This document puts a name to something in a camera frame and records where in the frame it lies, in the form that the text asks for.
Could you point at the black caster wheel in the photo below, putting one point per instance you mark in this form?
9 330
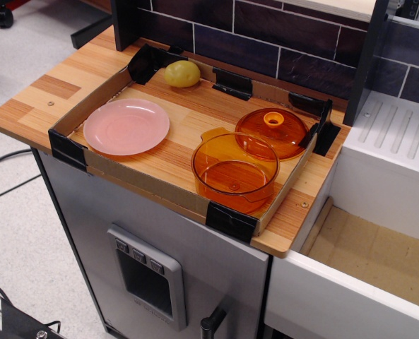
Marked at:
6 15

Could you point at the grey toy dishwasher cabinet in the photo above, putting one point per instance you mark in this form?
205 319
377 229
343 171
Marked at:
153 273

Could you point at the cardboard fence with black tape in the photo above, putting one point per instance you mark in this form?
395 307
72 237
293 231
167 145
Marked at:
163 174

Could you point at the white toy sink unit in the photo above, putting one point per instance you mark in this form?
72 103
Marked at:
354 271

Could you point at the orange transparent pot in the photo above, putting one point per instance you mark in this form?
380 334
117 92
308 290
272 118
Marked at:
235 169

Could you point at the pink plastic plate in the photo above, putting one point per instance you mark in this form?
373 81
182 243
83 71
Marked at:
126 127

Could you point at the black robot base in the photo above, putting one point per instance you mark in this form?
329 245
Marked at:
15 323

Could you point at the yellow toy potato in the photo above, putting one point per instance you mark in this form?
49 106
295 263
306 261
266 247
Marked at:
182 74

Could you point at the black metal frame bar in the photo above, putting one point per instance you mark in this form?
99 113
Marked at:
86 34

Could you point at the orange transparent pot lid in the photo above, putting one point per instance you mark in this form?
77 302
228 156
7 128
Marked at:
286 133

